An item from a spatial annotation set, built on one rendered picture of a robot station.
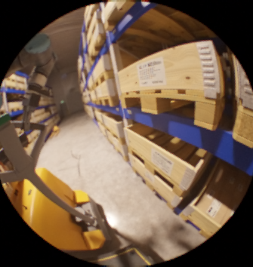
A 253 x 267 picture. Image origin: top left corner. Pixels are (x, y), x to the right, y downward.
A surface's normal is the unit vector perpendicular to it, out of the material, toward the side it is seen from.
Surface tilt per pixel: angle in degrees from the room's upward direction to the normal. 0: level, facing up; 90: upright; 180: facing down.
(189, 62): 90
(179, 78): 90
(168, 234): 0
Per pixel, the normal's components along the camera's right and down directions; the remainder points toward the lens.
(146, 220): -0.17, -0.88
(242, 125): -0.87, 0.34
